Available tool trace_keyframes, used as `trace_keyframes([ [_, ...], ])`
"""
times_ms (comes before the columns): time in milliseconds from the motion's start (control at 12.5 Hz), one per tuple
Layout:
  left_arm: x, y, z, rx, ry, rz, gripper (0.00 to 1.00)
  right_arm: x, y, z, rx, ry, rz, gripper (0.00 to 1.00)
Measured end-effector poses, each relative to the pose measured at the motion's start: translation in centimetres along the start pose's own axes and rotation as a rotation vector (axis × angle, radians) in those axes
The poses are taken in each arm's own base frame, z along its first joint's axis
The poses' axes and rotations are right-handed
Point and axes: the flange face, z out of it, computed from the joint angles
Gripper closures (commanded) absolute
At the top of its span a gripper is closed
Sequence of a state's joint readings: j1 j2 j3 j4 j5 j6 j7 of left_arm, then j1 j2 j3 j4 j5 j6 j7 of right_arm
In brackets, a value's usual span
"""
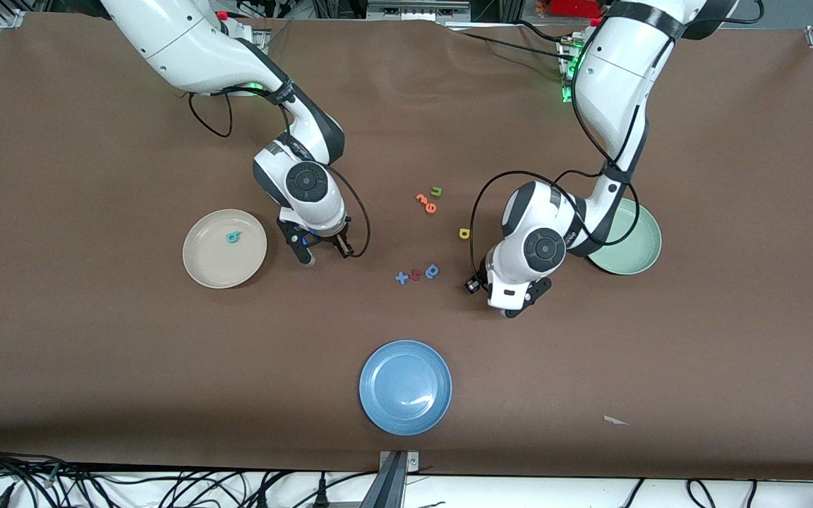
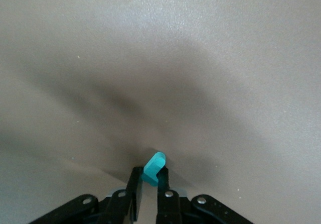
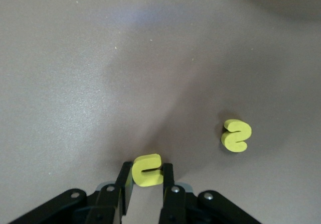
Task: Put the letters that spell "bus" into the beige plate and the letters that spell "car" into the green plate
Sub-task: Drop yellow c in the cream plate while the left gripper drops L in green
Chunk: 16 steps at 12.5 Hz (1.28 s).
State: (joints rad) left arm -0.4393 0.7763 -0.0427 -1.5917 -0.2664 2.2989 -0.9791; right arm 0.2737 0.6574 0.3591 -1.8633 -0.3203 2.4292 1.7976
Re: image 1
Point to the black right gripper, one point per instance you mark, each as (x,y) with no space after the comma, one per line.
(336,241)

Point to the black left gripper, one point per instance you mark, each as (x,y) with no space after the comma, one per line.
(475,285)

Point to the teal foam letter b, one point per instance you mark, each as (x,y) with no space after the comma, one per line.
(229,238)

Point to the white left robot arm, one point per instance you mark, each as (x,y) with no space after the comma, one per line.
(611,77)

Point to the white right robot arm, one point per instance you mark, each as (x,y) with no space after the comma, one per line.
(188,49)

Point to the beige round plate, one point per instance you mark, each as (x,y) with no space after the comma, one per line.
(216,264)

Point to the pale green round plate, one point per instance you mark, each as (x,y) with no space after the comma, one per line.
(632,247)

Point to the blue foam letter a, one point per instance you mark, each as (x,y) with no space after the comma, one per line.
(428,274)

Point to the white paper scrap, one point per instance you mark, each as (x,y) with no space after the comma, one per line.
(615,421)

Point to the brown table mat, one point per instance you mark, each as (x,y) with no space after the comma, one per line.
(406,127)

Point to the blue round plate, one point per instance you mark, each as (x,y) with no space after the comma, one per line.
(405,388)

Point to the grey metal device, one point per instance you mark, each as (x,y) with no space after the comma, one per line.
(417,8)

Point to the black power plug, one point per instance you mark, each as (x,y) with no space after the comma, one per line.
(322,494)

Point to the red box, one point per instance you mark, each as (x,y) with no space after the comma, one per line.
(576,7)

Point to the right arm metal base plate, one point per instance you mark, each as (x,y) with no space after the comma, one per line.
(260,35)

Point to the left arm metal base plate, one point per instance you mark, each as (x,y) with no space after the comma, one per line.
(566,70)

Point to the metal table edge bracket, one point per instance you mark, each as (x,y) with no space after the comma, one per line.
(394,480)

